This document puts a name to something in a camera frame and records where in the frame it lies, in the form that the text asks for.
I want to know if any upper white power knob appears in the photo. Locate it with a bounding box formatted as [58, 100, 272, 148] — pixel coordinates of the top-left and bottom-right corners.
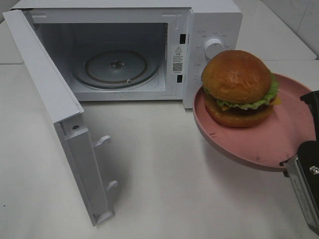
[203, 36, 225, 59]

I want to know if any white microwave oven body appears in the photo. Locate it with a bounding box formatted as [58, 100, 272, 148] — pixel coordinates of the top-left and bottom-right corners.
[9, 0, 242, 108]

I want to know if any white warning label sticker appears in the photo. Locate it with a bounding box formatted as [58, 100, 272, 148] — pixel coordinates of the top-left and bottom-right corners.
[170, 44, 186, 74]

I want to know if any burger with lettuce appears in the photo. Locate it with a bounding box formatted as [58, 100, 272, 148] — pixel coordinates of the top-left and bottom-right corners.
[201, 50, 281, 128]

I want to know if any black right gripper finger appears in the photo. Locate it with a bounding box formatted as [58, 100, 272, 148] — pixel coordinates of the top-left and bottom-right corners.
[300, 90, 319, 139]

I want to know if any pink round plate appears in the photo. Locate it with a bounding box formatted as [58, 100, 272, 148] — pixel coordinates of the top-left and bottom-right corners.
[193, 74, 316, 171]

